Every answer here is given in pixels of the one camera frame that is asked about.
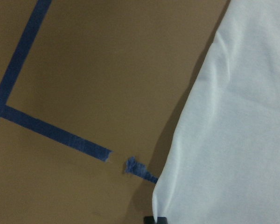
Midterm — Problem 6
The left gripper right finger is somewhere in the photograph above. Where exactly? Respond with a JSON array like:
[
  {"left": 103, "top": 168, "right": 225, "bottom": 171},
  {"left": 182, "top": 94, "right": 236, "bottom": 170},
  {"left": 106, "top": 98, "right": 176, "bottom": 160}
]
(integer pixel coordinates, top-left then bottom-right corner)
[{"left": 156, "top": 217, "right": 168, "bottom": 224}]

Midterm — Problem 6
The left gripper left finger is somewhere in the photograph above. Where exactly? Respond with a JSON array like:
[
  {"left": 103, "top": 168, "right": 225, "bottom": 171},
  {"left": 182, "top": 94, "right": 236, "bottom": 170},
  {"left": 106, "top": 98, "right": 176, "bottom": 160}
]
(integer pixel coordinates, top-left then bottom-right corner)
[{"left": 143, "top": 216, "right": 154, "bottom": 224}]

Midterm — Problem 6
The light blue t-shirt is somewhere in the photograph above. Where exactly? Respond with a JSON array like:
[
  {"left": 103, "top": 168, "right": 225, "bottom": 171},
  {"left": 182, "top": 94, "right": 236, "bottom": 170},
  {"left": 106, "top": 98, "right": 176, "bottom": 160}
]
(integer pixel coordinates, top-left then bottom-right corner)
[{"left": 152, "top": 0, "right": 280, "bottom": 224}]

